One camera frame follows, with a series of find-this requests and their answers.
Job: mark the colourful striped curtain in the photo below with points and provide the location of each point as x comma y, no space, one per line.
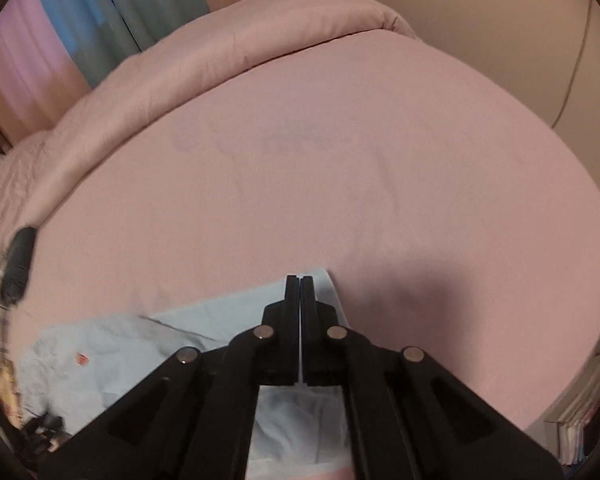
53,52

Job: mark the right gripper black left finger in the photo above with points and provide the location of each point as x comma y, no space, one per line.
192,417

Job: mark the pink bed sheet mattress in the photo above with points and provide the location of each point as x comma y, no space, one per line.
429,207

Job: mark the pink folded duvet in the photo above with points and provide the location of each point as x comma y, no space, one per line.
43,170

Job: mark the black object on bed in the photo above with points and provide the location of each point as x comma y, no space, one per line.
18,265

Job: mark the light blue denim pants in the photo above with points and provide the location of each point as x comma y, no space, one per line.
76,371

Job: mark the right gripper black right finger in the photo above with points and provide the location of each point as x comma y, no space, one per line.
408,417

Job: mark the stack of books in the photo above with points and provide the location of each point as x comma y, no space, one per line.
572,425

